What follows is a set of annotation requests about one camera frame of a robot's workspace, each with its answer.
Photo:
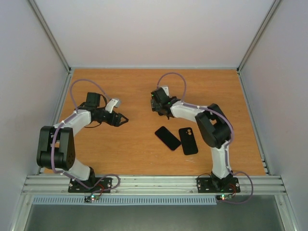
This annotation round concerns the aluminium front rail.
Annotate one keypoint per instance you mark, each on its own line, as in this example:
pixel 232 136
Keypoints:
pixel 147 185

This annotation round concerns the black phone case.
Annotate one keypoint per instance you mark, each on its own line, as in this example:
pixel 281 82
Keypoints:
pixel 188 141

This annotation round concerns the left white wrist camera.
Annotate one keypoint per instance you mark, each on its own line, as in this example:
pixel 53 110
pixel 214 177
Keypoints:
pixel 113 103

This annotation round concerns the pink phone black screen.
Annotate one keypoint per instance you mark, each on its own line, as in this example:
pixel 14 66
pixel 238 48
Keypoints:
pixel 166 137

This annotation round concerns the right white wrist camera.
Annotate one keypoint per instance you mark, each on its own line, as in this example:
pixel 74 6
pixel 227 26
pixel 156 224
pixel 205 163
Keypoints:
pixel 166 89

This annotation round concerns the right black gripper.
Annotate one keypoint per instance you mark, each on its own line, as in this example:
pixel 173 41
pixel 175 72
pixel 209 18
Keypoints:
pixel 155 105

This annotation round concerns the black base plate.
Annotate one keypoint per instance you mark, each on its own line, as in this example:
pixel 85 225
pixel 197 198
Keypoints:
pixel 204 185
pixel 103 186

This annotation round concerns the grey slotted cable duct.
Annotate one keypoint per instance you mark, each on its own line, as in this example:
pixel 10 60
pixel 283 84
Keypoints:
pixel 115 200

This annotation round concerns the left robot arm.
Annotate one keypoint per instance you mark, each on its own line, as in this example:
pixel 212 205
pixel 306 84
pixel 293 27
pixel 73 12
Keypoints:
pixel 56 146

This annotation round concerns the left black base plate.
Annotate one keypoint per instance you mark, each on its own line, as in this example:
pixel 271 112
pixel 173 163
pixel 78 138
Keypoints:
pixel 103 186

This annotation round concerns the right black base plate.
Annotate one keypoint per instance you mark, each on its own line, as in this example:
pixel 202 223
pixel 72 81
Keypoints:
pixel 204 185

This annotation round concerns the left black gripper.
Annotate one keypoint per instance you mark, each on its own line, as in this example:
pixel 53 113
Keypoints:
pixel 117 123

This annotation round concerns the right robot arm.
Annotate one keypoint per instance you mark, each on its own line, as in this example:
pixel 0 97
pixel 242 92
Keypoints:
pixel 215 129

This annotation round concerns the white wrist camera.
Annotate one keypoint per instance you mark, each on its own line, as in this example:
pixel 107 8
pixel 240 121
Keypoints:
pixel 166 89
pixel 113 103

